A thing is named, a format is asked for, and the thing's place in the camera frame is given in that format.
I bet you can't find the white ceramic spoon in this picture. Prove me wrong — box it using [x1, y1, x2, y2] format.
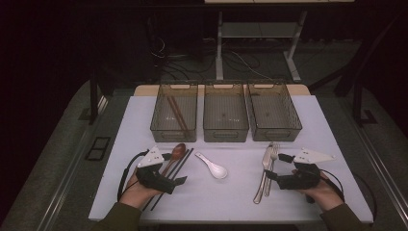
[194, 151, 229, 180]

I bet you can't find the black floor outlet frame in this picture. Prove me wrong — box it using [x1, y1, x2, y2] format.
[84, 136, 112, 162]

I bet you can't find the metal floor rail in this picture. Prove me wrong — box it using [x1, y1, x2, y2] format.
[35, 95, 110, 231]
[338, 97, 408, 220]

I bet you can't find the large black metal stand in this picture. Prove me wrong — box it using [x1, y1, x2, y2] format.
[308, 13, 380, 127]

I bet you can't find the white floor cable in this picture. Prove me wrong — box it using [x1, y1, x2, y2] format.
[229, 50, 273, 80]

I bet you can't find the white metal desk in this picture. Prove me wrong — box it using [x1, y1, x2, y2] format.
[204, 0, 355, 83]

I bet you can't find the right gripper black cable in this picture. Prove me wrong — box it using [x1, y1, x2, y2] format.
[319, 167, 379, 229]

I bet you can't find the white table cover board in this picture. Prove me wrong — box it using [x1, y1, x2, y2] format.
[88, 95, 374, 224]

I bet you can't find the metal fork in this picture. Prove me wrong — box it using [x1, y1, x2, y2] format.
[264, 141, 280, 198]

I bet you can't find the black chopstick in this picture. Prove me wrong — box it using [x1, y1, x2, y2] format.
[141, 148, 191, 212]
[149, 147, 195, 212]

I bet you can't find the person's right hand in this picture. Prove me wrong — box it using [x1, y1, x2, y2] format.
[291, 168, 345, 214]

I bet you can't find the black floor cable bundle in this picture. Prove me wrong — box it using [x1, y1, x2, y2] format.
[149, 33, 273, 82]

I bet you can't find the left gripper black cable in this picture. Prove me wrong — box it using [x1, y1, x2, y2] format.
[116, 149, 151, 203]

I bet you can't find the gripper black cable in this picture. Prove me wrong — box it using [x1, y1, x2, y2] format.
[319, 167, 379, 229]
[116, 149, 151, 203]

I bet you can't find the thin black metal stand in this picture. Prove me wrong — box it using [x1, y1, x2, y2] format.
[89, 71, 101, 126]

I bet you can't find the brown wooden spoon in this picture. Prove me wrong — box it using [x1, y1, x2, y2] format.
[159, 142, 187, 177]

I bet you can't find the transparent brown plastic bin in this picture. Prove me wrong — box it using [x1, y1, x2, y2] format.
[245, 80, 303, 142]
[149, 81, 199, 143]
[202, 81, 250, 143]

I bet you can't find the metal table knife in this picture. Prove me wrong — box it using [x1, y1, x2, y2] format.
[252, 142, 274, 205]

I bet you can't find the person's left hand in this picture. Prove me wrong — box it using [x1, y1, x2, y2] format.
[118, 171, 162, 210]

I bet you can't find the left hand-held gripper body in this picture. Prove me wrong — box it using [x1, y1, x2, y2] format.
[135, 145, 177, 195]

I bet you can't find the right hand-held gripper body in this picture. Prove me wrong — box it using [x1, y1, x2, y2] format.
[274, 146, 337, 192]

